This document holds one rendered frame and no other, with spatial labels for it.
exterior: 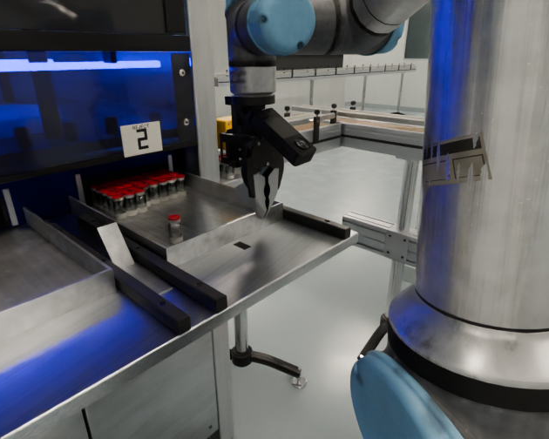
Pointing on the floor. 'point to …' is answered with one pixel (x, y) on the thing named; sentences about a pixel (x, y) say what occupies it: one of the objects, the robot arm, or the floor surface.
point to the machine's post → (198, 154)
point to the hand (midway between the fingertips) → (265, 212)
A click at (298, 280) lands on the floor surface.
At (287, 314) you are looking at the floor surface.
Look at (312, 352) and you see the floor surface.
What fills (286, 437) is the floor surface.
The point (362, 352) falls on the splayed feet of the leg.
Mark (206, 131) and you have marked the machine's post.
